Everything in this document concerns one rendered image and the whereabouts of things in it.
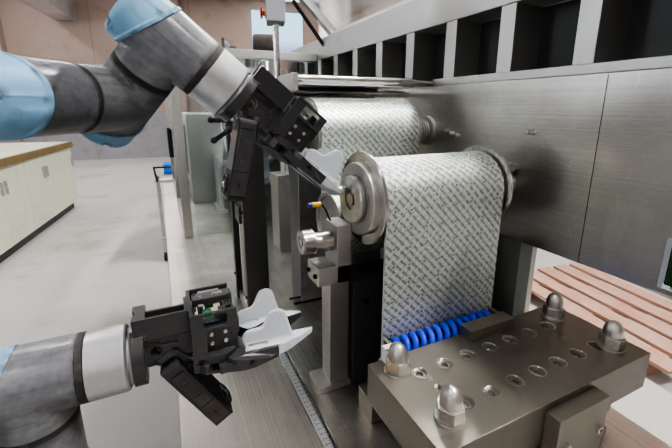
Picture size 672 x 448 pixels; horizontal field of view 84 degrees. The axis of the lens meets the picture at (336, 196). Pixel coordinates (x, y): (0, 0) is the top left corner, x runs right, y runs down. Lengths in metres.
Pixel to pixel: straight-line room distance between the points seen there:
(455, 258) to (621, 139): 0.29
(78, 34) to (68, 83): 11.78
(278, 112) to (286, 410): 0.48
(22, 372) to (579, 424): 0.63
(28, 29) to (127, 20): 12.08
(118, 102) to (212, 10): 11.50
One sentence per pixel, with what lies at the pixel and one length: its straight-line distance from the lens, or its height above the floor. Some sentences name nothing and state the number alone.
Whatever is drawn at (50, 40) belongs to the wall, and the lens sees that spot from 12.39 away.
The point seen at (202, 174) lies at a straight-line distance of 1.50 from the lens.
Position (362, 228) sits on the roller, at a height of 1.21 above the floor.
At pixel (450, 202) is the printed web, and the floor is 1.24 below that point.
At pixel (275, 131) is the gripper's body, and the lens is 0.50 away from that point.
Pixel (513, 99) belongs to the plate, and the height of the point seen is 1.40.
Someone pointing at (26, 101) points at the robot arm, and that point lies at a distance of 0.42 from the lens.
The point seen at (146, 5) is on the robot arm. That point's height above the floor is 1.50.
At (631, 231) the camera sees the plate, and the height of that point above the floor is 1.22.
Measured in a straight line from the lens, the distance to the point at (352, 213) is 0.58.
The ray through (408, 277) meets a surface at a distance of 0.61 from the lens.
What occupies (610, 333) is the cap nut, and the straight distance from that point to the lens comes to 0.73.
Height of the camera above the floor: 1.39
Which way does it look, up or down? 13 degrees down
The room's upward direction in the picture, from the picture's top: straight up
